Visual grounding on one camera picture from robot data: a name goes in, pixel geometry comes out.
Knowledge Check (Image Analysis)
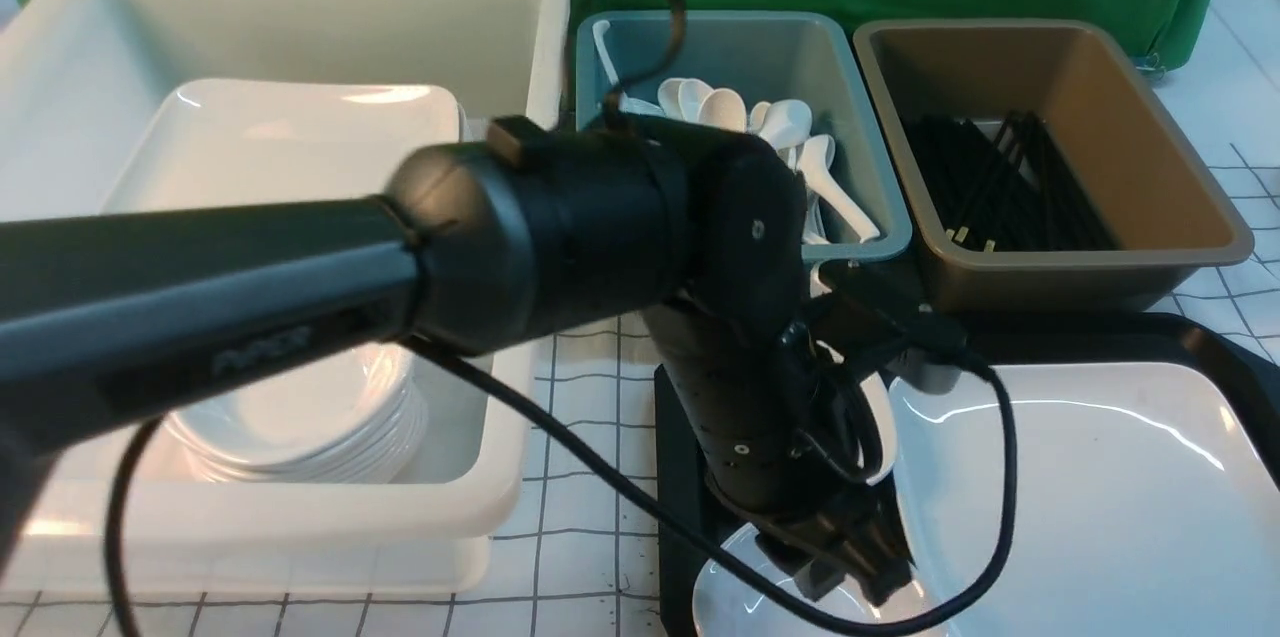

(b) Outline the black cable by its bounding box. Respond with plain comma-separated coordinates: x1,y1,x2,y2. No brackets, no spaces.
102,0,1019,637

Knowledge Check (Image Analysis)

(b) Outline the white square bowl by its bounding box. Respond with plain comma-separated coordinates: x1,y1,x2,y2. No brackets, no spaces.
801,340,899,489

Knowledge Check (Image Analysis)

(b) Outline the pile of black chopsticks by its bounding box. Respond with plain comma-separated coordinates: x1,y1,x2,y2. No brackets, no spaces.
905,110,1120,253

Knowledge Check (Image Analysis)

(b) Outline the brown plastic bin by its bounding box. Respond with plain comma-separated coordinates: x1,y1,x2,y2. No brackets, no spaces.
852,18,1254,312

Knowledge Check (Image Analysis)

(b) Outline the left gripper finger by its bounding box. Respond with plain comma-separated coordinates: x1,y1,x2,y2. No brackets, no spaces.
829,492,913,608
755,533,849,602

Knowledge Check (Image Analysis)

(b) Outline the stack of white bowls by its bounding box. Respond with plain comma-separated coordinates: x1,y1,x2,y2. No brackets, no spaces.
165,344,429,484

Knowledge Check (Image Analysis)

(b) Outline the black serving tray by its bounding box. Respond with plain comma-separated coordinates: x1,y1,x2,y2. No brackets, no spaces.
654,311,1280,637

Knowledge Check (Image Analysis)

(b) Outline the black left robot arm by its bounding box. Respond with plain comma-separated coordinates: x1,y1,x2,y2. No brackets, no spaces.
3,116,916,602

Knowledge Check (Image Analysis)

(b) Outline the stack of white plates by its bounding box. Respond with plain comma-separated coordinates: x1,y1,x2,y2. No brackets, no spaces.
102,78,474,214

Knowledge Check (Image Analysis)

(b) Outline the white grid tablecloth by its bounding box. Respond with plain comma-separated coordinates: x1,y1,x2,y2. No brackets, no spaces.
3,0,1277,636

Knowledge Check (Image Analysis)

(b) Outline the large white square plate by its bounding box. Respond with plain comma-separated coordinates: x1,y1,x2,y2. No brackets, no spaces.
888,362,1280,637

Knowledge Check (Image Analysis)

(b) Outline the large white plastic tub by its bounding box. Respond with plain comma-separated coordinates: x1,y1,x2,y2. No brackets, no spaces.
3,0,570,600

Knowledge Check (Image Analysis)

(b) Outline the pile of white spoons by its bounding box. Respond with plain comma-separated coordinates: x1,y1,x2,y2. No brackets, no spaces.
618,78,882,246

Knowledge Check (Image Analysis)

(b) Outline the teal plastic bin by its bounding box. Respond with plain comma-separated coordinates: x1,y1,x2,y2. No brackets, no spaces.
576,12,913,295

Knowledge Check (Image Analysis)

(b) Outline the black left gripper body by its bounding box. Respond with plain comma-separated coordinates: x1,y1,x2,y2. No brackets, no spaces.
641,262,925,550

